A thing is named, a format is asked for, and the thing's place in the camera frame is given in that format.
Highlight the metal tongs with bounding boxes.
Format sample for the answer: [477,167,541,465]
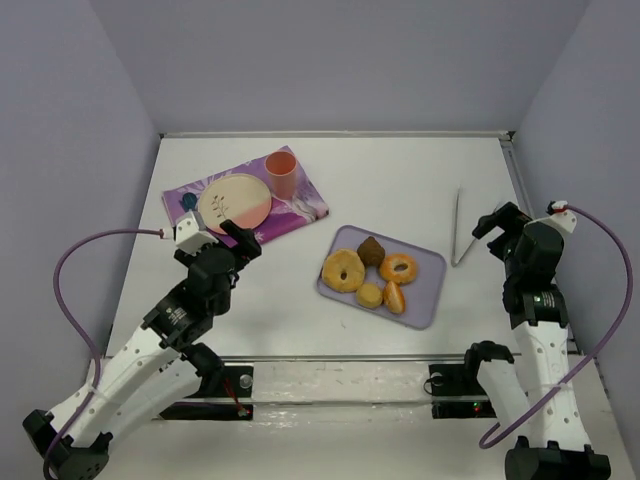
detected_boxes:
[449,186,477,268]

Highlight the golden oval bread roll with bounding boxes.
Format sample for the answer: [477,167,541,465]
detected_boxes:
[382,281,406,315]

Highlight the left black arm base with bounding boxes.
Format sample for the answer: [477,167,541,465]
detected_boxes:
[158,363,254,421]

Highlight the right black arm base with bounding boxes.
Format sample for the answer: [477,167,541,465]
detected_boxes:
[423,363,496,419]

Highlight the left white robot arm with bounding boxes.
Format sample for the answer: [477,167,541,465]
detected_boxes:
[22,212,262,479]

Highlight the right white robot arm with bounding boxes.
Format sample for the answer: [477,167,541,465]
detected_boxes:
[464,202,611,479]

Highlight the cream and pink plate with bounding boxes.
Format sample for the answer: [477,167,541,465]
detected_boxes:
[197,174,272,235]

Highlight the blue spoon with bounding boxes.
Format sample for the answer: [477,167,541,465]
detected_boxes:
[180,192,198,212]

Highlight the purple floral placemat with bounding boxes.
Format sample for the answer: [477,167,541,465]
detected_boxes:
[162,146,329,245]

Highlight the pink plastic cup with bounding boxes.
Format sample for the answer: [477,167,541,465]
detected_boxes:
[265,150,298,200]

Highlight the lavender serving tray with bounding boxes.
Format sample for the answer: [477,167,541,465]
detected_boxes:
[314,224,448,332]

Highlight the orange glazed bagel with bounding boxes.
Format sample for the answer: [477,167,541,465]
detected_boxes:
[378,253,419,285]

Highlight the dark brown chocolate pastry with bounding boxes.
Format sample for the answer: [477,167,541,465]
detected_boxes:
[357,236,386,267]

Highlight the small round yellow bun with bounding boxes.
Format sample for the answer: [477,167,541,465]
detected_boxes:
[356,283,383,309]

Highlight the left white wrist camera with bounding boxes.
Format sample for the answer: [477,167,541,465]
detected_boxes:
[175,210,219,255]

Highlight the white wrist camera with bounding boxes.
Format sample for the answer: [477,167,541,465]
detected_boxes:
[547,200,577,235]
[175,210,219,255]

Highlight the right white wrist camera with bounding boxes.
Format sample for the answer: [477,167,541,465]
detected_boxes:
[547,200,577,235]

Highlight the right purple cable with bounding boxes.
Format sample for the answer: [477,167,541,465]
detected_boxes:
[478,204,634,450]

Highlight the purple cable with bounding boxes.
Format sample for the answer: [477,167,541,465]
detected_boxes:
[41,227,169,480]
[478,204,634,450]

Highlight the large glazed ring donut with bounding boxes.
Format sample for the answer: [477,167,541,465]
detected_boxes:
[321,249,366,293]

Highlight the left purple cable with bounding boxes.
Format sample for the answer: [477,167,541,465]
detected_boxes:
[41,227,169,480]

